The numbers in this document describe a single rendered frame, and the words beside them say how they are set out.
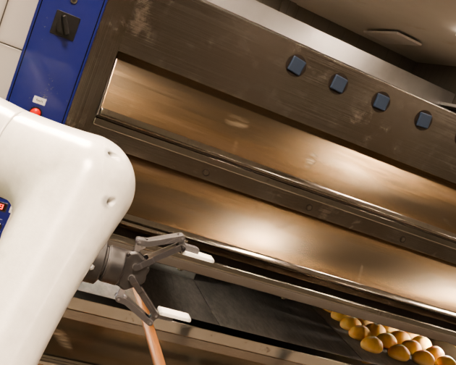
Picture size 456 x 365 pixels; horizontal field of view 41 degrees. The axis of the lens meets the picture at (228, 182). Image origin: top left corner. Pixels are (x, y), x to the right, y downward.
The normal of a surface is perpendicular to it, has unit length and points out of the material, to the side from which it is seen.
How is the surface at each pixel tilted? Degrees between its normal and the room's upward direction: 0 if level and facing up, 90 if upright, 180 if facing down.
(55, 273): 65
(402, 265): 70
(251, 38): 90
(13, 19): 90
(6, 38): 90
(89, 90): 90
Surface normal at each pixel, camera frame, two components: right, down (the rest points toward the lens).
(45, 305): 0.77, -0.04
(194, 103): 0.38, -0.10
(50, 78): 0.27, 0.23
